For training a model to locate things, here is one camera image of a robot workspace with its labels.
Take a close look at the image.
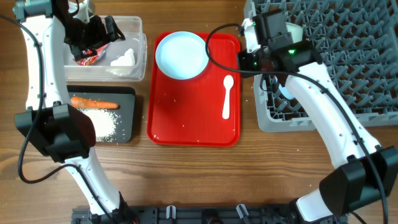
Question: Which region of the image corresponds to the red snack wrapper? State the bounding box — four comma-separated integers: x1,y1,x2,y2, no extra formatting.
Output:
75,44,109,66

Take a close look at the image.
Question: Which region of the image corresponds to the light blue bowl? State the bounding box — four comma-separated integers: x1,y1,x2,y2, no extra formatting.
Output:
278,84,295,100

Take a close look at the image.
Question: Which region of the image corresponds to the white plastic spoon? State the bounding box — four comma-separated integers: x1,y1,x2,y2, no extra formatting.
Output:
222,75,234,119

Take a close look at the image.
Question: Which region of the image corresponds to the light green bowl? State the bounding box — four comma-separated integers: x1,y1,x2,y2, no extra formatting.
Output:
285,22,303,43

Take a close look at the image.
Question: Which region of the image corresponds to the white tissue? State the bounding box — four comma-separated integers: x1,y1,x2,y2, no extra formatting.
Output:
106,49,136,76

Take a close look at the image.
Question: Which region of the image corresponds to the orange carrot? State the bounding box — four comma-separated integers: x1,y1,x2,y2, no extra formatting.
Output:
71,96,119,110

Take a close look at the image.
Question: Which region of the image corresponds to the light blue plate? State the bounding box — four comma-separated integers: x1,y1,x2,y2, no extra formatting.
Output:
155,31,209,80

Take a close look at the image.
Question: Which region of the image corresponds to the white rice pile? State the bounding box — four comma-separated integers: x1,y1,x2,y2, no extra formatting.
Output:
79,109,122,142

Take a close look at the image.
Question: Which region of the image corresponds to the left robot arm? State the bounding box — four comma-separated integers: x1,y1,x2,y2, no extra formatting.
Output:
13,1,139,223

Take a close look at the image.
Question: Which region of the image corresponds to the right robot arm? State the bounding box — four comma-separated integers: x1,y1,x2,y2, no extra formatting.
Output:
239,10,397,223

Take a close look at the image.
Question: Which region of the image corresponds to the black waste tray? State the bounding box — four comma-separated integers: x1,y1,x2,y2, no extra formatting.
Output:
67,85,136,144

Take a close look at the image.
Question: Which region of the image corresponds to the grey dishwasher rack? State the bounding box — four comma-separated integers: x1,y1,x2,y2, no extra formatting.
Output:
244,0,397,126

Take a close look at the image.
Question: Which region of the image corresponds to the clear plastic bin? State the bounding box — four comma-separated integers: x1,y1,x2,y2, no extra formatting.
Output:
63,16,147,82

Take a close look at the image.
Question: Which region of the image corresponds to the red serving tray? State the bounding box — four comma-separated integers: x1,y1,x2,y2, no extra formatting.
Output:
146,30,243,147

